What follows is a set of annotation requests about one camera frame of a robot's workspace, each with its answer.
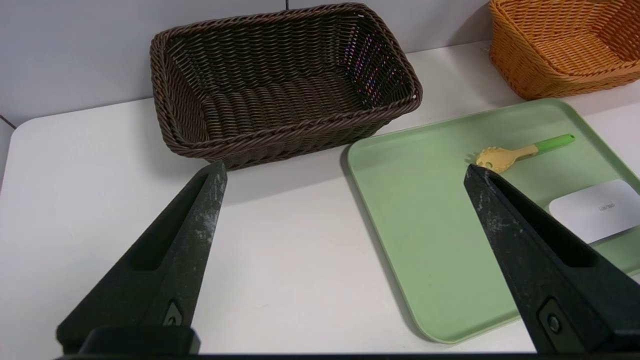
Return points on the white plastic box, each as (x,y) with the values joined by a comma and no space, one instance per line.
(595,210)

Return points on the orange wicker basket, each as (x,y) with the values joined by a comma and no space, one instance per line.
(550,70)

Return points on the light green plastic tray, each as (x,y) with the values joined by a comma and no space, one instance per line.
(430,225)

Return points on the dark brown wicker basket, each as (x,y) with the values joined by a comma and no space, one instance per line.
(280,100)

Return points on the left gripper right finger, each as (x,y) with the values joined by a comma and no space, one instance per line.
(540,260)

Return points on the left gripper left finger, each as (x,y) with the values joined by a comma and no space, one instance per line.
(175,270)

